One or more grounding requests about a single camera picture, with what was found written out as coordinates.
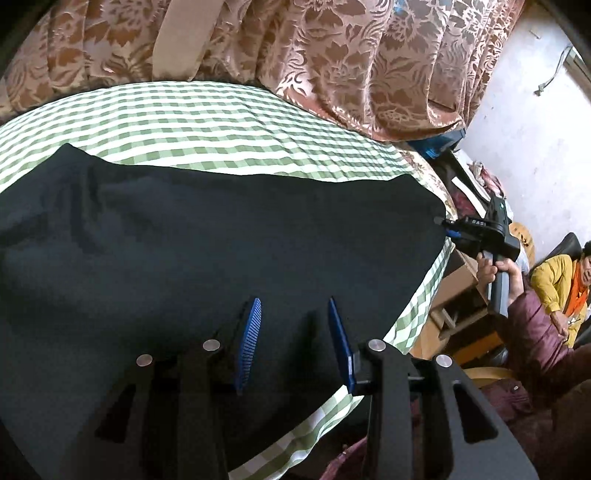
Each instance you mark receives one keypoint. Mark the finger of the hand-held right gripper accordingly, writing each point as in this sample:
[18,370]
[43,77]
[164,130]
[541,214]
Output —
[452,227]

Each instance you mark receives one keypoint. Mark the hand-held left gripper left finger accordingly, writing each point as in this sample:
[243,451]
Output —
[249,344]

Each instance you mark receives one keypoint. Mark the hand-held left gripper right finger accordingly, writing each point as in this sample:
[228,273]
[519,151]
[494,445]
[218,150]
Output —
[340,344]

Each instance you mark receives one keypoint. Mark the black pants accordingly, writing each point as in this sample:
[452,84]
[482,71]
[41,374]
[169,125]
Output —
[207,240]

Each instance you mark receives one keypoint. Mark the person's right forearm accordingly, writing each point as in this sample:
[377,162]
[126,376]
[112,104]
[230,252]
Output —
[540,332]

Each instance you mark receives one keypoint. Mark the person's right hand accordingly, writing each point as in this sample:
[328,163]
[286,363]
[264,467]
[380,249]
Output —
[485,274]

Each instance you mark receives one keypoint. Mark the black chair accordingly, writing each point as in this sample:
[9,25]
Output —
[565,244]

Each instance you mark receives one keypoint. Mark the light wooden stool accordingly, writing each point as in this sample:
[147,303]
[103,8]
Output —
[455,304]

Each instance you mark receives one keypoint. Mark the blue box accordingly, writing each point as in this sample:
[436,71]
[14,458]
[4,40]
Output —
[438,145]

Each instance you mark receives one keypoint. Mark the brown floral curtain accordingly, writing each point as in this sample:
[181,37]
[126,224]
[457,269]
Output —
[323,55]

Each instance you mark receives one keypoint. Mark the green checked bedsheet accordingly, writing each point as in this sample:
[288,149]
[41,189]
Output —
[221,129]

